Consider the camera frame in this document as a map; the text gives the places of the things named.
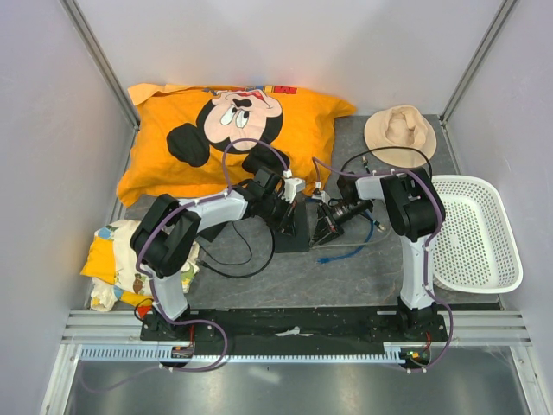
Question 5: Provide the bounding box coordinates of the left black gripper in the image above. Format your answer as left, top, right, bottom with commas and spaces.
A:
260, 195, 298, 238

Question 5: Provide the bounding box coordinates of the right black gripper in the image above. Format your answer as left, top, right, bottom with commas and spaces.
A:
310, 200, 369, 249

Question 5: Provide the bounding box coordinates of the black network switch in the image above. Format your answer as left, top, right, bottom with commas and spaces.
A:
275, 201, 310, 253

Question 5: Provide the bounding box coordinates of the blue ethernet cable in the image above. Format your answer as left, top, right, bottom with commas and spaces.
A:
317, 207, 378, 265

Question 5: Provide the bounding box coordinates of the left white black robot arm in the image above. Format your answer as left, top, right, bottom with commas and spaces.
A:
130, 168, 306, 340

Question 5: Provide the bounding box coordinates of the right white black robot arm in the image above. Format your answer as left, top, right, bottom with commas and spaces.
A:
310, 168, 448, 341

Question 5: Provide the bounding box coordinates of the orange Mickey Mouse pillow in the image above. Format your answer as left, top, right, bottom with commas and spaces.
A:
118, 83, 356, 207

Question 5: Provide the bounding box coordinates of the beige bucket hat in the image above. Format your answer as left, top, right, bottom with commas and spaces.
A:
364, 105, 437, 169

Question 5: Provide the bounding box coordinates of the white perforated plastic basket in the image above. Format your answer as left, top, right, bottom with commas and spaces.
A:
432, 175, 523, 295

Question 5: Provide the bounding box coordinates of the patterned cream yellow cloth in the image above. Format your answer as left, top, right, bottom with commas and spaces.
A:
79, 218, 200, 312

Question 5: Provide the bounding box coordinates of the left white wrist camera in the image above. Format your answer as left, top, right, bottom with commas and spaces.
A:
281, 177, 306, 203

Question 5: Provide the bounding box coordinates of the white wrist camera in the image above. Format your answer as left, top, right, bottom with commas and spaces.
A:
281, 177, 306, 203
311, 182, 330, 204

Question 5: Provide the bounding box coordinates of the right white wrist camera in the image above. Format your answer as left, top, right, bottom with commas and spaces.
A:
311, 182, 330, 204

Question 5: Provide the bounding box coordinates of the grey ethernet cable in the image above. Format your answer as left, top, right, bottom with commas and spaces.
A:
319, 220, 395, 250

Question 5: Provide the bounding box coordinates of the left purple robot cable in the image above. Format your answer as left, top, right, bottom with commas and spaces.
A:
75, 137, 293, 393

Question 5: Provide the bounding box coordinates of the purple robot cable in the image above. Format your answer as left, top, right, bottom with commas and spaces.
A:
311, 156, 454, 375
75, 137, 293, 393

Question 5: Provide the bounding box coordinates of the thin black adapter cord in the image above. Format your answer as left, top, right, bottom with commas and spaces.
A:
196, 215, 277, 278

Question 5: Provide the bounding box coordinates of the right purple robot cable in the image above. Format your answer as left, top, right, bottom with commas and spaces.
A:
311, 156, 454, 375

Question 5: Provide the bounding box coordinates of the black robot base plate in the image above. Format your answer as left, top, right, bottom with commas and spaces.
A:
140, 307, 444, 354

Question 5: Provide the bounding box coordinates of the grey slotted cable duct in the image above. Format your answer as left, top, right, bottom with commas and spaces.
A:
79, 344, 410, 364

